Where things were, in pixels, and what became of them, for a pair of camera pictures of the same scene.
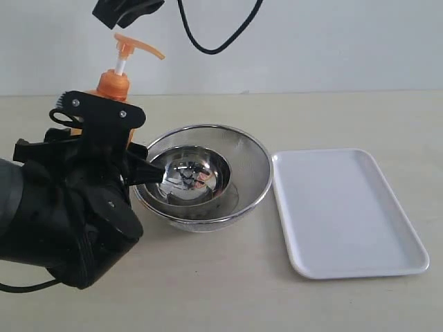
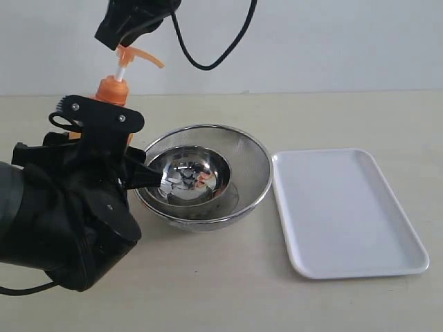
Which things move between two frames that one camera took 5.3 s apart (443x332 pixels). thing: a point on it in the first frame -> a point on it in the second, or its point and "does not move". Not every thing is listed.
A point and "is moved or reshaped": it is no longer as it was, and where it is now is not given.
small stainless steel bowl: (192, 175) does not move
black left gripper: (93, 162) does not move
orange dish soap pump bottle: (114, 84) is moved or reshaped
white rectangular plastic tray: (340, 218) does not move
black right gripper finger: (122, 13) -> (125, 19)
